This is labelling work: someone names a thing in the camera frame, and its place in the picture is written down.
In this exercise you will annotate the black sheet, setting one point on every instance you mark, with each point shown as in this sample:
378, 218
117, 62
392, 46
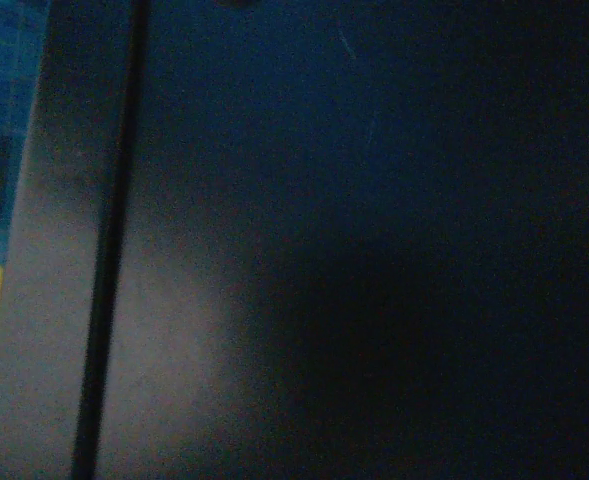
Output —
324, 200

